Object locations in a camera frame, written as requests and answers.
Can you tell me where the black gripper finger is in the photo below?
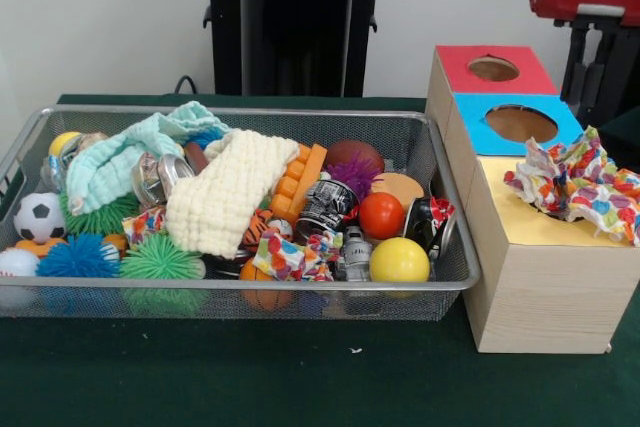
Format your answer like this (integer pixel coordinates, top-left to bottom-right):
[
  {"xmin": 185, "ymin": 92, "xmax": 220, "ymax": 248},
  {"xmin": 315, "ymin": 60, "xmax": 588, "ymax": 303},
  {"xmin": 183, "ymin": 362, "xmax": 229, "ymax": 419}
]
[
  {"xmin": 589, "ymin": 29, "xmax": 624, "ymax": 116},
  {"xmin": 560, "ymin": 26, "xmax": 591, "ymax": 103}
]

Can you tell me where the colourful patterned paper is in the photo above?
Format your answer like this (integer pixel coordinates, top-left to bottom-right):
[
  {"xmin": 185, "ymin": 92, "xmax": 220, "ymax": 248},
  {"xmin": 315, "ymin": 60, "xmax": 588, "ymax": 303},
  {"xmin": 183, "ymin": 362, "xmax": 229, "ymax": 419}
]
[
  {"xmin": 252, "ymin": 228, "xmax": 346, "ymax": 283},
  {"xmin": 503, "ymin": 125, "xmax": 640, "ymax": 248}
]

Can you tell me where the wooden box with three holes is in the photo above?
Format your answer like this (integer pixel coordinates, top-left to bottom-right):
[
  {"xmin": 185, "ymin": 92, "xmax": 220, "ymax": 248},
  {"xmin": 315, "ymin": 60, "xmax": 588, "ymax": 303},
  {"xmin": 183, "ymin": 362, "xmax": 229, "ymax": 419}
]
[{"xmin": 424, "ymin": 44, "xmax": 640, "ymax": 356}]

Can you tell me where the shallow clear mesh bin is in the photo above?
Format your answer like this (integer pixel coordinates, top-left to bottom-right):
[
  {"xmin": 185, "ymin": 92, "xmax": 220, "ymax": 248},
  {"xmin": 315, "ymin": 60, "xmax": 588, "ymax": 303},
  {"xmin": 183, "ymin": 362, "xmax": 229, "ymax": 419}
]
[{"xmin": 0, "ymin": 104, "xmax": 482, "ymax": 322}]

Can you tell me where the black upright panel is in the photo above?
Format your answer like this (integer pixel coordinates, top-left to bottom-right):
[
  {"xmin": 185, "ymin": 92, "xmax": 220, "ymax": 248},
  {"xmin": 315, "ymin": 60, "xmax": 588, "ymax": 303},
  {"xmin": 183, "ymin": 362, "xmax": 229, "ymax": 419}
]
[{"xmin": 577, "ymin": 24, "xmax": 640, "ymax": 121}]

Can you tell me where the dark green side table cloth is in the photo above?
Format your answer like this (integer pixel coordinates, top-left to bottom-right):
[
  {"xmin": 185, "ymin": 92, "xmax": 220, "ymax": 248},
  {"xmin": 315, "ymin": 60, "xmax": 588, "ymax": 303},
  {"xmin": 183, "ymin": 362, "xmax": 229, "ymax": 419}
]
[{"xmin": 597, "ymin": 106, "xmax": 640, "ymax": 173}]

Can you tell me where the red orange ball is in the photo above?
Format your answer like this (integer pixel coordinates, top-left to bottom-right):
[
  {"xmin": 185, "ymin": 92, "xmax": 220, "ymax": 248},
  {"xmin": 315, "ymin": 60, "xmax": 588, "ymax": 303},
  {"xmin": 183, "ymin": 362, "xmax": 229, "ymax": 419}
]
[{"xmin": 357, "ymin": 191, "xmax": 406, "ymax": 241}]

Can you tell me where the purple spiky ball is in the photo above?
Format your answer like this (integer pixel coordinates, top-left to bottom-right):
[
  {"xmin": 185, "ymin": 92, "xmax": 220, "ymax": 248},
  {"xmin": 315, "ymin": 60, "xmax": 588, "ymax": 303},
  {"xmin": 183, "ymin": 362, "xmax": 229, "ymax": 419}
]
[{"xmin": 322, "ymin": 154, "xmax": 384, "ymax": 203}]

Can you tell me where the large yellow ball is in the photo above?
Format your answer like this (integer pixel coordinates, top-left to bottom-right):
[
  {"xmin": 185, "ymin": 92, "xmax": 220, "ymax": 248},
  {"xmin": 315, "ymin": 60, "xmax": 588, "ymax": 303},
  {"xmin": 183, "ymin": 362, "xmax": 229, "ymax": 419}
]
[{"xmin": 368, "ymin": 236, "xmax": 432, "ymax": 284}]

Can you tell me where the cream knitted cloth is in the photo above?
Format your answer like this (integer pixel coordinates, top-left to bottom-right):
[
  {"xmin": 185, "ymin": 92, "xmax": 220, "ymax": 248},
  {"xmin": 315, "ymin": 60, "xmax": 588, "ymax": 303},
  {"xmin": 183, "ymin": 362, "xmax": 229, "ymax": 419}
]
[{"xmin": 164, "ymin": 129, "xmax": 301, "ymax": 259}]

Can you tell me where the green spiky ball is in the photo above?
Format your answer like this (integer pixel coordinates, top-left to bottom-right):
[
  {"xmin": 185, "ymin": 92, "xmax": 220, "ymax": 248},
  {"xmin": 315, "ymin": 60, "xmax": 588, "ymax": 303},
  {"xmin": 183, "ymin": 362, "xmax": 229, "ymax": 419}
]
[{"xmin": 118, "ymin": 232, "xmax": 209, "ymax": 282}]

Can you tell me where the mint green cloth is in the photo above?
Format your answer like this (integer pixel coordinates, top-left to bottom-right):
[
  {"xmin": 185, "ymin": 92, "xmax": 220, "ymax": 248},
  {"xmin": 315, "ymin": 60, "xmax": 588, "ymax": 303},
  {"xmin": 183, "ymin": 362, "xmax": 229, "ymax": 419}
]
[{"xmin": 64, "ymin": 100, "xmax": 231, "ymax": 216}]

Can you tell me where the blue spiky ball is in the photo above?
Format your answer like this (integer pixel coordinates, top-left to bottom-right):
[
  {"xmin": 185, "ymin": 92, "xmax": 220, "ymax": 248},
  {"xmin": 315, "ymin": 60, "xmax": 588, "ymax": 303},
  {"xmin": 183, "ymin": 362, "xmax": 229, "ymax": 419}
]
[{"xmin": 35, "ymin": 232, "xmax": 121, "ymax": 279}]

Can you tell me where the black and white soccer ball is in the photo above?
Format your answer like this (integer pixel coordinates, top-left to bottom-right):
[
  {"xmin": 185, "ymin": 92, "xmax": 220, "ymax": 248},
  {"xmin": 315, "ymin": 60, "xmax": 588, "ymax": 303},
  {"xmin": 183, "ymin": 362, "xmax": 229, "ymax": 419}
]
[{"xmin": 12, "ymin": 191, "xmax": 68, "ymax": 243}]

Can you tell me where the white baseball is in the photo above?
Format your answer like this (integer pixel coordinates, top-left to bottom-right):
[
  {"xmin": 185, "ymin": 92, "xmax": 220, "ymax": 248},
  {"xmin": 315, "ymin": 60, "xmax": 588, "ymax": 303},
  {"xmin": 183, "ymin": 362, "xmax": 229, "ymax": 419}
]
[{"xmin": 0, "ymin": 246, "xmax": 41, "ymax": 279}]

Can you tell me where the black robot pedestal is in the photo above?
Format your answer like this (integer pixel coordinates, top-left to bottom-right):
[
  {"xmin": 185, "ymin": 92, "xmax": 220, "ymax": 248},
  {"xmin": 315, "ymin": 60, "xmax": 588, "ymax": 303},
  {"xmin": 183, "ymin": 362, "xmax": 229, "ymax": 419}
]
[{"xmin": 192, "ymin": 0, "xmax": 404, "ymax": 98}]

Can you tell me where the black cable loop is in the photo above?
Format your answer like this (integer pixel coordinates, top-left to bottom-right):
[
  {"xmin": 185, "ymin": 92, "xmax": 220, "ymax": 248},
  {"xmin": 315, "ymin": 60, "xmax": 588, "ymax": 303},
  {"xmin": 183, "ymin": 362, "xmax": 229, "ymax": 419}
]
[{"xmin": 172, "ymin": 74, "xmax": 202, "ymax": 96}]

